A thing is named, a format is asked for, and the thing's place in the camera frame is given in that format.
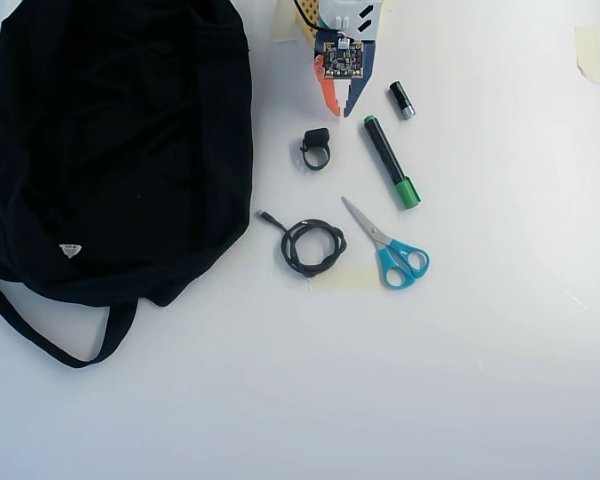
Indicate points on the wide beige masking tape strip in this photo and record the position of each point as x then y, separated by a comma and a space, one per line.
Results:
345, 280

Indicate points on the black fabric bag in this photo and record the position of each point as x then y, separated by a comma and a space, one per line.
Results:
105, 150

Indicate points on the camera circuit board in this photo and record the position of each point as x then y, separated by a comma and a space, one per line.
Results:
340, 60

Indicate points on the beige masking tape piece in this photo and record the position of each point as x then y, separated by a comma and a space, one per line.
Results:
590, 50
282, 25

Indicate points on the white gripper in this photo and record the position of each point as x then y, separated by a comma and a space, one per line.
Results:
356, 95

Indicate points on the black marker with green cap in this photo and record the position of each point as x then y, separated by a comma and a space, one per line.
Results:
387, 155

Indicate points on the small beige tape piece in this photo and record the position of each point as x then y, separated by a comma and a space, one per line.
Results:
389, 5

